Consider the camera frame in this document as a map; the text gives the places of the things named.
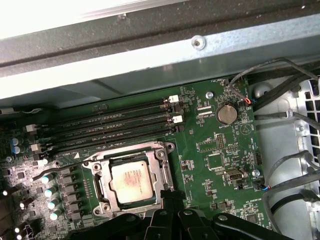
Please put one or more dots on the metal socket cover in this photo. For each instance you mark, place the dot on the metal socket cover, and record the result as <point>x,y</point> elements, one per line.
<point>154,170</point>

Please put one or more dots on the black PC case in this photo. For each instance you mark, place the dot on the black PC case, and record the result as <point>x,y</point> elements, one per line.
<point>150,32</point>

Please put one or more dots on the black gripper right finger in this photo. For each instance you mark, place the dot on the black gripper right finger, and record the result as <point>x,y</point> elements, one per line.
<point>190,225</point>

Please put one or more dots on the round coin battery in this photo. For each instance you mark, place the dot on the round coin battery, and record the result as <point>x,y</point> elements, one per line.
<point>227,113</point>

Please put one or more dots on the silver CPU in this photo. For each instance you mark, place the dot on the silver CPU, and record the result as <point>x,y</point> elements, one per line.
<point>130,180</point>

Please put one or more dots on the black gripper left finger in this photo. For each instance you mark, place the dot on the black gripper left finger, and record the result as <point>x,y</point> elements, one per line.
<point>160,225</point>

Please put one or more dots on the CPU socket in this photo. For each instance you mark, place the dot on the CPU socket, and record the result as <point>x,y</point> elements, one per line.
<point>167,146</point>

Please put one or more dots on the green motherboard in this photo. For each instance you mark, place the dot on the green motherboard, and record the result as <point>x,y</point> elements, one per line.
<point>200,140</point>

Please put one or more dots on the metal locking lever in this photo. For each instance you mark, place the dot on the metal locking lever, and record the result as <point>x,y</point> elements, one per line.
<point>55,171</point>

